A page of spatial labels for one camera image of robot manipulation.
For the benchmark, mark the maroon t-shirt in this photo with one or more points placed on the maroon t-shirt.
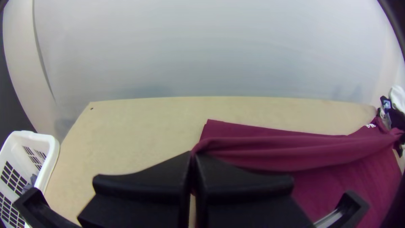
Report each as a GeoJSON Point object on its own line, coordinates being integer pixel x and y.
{"type": "Point", "coordinates": [300, 149]}

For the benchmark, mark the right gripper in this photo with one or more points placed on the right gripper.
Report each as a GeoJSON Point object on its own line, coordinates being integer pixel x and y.
{"type": "Point", "coordinates": [400, 144]}

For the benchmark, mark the grey garment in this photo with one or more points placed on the grey garment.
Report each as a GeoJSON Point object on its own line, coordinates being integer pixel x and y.
{"type": "Point", "coordinates": [33, 182]}

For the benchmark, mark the pile of folded clothes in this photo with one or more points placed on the pile of folded clothes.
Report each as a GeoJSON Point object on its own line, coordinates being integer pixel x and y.
{"type": "Point", "coordinates": [397, 104]}

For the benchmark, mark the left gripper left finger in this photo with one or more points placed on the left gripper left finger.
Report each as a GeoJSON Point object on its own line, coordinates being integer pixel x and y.
{"type": "Point", "coordinates": [142, 196]}

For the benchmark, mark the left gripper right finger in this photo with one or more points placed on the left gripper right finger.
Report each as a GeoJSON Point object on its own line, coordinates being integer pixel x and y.
{"type": "Point", "coordinates": [246, 199]}

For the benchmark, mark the white laundry basket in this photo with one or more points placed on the white laundry basket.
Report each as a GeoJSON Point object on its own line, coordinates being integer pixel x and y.
{"type": "Point", "coordinates": [19, 164]}

